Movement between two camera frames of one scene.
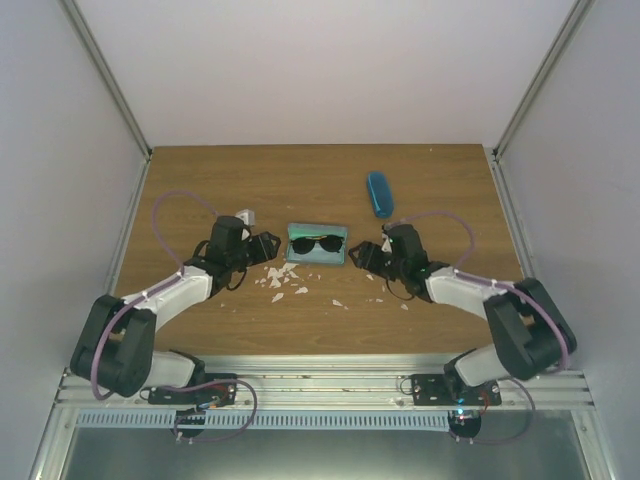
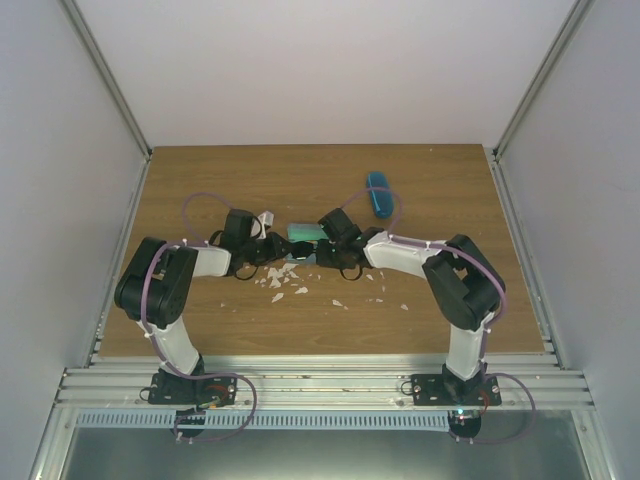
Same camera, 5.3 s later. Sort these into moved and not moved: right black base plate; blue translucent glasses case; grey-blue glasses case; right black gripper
Moved: right black gripper
Not moved: right black base plate; blue translucent glasses case; grey-blue glasses case
